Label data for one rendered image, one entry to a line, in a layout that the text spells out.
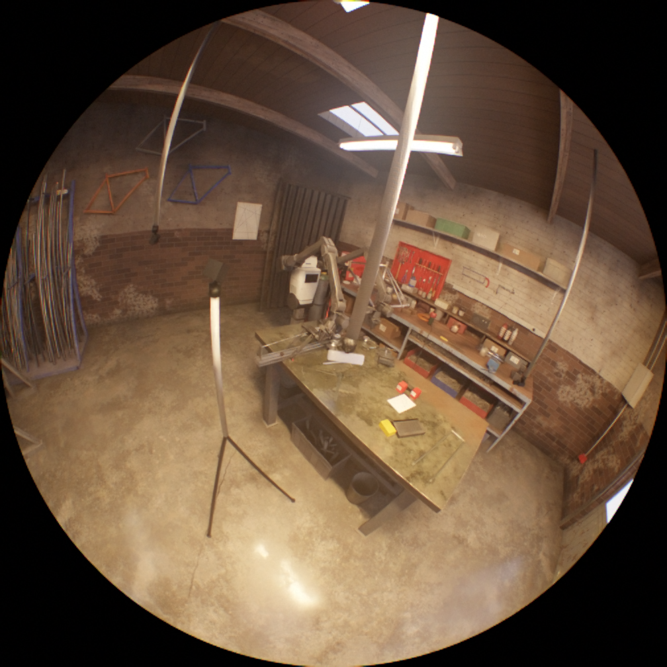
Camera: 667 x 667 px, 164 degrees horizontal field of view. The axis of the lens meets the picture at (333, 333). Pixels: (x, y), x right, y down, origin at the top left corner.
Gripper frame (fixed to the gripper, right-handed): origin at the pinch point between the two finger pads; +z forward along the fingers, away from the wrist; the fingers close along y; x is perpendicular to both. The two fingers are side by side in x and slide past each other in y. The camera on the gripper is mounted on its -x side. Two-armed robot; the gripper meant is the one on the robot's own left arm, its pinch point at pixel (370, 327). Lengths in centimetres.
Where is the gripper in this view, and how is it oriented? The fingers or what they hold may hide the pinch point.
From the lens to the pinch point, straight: 172.8
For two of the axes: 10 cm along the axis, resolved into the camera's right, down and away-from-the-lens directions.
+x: 9.1, 2.7, 3.1
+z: -3.8, 8.3, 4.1
